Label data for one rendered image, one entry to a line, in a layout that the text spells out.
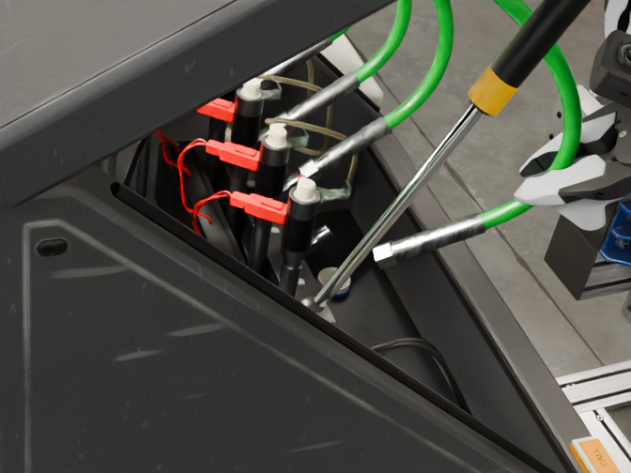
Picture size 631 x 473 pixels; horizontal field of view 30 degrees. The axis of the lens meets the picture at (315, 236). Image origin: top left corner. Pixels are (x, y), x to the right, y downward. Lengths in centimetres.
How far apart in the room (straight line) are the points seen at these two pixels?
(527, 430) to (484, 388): 9
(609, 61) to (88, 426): 43
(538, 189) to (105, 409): 43
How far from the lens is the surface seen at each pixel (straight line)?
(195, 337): 60
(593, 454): 114
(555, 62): 88
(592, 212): 94
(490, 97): 60
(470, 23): 376
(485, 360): 125
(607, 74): 84
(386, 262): 99
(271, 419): 67
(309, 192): 104
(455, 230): 97
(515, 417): 122
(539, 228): 298
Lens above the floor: 177
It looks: 40 degrees down
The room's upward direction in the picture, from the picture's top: 11 degrees clockwise
